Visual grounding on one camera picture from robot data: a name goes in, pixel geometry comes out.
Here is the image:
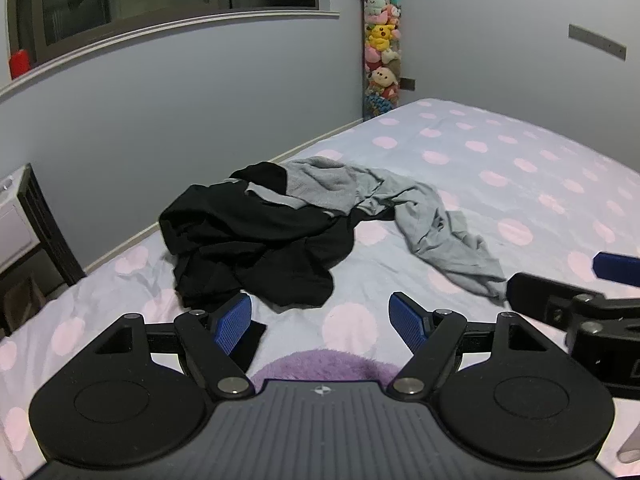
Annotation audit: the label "dark wooden bedside table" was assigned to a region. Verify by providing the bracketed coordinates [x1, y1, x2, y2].
[0, 162, 87, 338]

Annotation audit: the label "black garment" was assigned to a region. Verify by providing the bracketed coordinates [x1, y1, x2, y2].
[159, 162, 396, 308]

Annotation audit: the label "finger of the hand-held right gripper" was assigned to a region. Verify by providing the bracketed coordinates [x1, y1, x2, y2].
[592, 251, 640, 288]
[506, 272, 640, 333]

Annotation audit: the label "purple fluffy pants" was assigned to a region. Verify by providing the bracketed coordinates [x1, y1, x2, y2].
[248, 349, 401, 395]

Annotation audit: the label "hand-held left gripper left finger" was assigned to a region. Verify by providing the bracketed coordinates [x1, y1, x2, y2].
[92, 292, 256, 401]

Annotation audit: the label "white box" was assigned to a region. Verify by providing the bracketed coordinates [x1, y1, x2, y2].
[0, 167, 41, 273]

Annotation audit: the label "clear tube of plush toys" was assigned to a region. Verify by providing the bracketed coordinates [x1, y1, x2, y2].
[361, 0, 403, 122]

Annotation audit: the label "light grey garment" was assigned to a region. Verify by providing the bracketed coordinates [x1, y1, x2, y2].
[360, 167, 507, 303]

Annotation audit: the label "red object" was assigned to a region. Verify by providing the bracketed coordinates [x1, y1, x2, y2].
[9, 50, 30, 80]

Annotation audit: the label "grey wall strip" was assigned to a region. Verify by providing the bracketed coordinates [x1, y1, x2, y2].
[568, 24, 627, 61]

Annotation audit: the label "polka dot bed sheet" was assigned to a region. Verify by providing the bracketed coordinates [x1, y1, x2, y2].
[0, 97, 640, 480]

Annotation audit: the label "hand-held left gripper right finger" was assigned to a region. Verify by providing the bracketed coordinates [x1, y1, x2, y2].
[387, 292, 543, 401]

